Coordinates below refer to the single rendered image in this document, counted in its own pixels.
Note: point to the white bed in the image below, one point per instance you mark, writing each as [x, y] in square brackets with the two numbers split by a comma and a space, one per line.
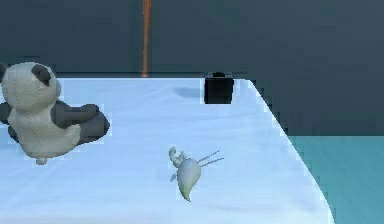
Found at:
[133, 133]

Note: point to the black box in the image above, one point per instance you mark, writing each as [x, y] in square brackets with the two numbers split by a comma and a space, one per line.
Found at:
[218, 90]

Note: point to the black and white panda plush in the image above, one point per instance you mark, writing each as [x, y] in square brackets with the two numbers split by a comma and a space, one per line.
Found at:
[33, 110]

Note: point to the orange pole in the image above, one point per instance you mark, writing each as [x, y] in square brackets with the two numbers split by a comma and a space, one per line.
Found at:
[145, 36]

